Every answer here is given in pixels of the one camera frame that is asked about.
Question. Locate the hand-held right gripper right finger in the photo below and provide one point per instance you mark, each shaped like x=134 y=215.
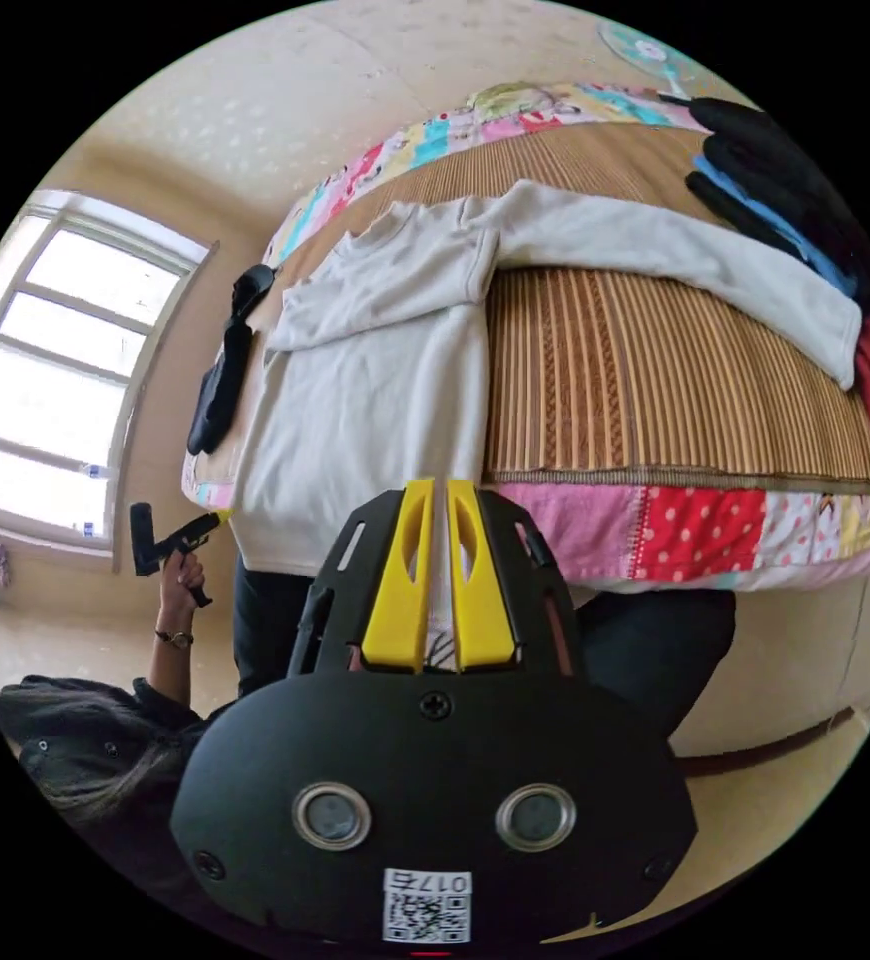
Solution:
x=489 y=622

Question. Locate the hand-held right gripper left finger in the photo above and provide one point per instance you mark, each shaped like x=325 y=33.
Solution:
x=390 y=615

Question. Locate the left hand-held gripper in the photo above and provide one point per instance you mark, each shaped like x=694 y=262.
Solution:
x=180 y=541

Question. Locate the white long sleeve shirt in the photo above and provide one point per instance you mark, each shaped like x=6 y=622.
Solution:
x=375 y=405

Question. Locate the person's left forearm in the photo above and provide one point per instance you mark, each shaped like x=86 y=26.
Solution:
x=169 y=664

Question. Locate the person's left hand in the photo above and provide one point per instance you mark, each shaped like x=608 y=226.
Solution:
x=180 y=592

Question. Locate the black cloth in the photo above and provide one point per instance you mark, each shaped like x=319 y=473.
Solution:
x=221 y=382

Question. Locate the window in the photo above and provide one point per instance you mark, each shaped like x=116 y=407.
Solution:
x=60 y=360

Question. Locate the person's body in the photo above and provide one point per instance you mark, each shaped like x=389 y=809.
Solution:
x=105 y=757

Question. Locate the bed with woven mat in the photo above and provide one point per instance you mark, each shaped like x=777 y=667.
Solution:
x=630 y=375

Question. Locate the pile of clothes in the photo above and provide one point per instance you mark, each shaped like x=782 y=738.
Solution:
x=795 y=187

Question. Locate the standing fan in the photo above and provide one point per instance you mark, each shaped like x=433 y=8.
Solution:
x=649 y=52

